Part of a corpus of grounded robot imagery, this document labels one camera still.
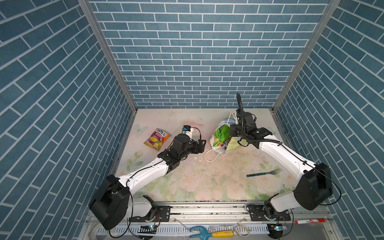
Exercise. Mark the red white marker pen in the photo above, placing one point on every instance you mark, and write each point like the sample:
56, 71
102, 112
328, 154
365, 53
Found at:
310, 221

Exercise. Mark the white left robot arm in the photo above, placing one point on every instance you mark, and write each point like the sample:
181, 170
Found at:
111, 201

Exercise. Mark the teal yellow handled tool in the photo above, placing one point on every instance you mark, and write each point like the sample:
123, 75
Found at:
205, 235

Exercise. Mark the floral paper gift bag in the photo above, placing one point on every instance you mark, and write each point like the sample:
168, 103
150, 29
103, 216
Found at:
229, 145

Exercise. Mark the rubber band loop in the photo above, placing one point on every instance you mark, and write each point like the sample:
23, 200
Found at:
242, 231

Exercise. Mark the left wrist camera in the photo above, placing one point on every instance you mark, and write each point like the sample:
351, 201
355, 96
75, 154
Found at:
187, 129

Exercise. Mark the aluminium corner post left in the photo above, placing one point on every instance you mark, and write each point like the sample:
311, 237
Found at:
92, 20

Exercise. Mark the aluminium corner post right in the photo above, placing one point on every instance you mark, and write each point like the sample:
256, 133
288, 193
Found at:
318, 30

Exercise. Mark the orange Fox's fruits candy bag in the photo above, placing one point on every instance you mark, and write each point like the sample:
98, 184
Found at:
157, 139

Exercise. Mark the aluminium corner post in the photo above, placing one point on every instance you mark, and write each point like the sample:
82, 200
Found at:
92, 20
318, 30

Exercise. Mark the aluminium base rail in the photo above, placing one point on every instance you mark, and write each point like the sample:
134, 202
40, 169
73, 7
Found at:
174, 220

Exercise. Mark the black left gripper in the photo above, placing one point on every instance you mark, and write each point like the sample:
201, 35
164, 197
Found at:
201, 148

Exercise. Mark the teal handled fork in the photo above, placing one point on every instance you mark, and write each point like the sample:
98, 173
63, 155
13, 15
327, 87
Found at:
273, 172

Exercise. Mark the green chips bag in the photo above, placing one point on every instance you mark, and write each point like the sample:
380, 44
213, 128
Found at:
221, 135

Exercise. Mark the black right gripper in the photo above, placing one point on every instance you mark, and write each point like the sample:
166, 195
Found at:
232, 128

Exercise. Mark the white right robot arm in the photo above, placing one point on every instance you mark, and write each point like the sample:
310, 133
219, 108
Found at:
315, 183

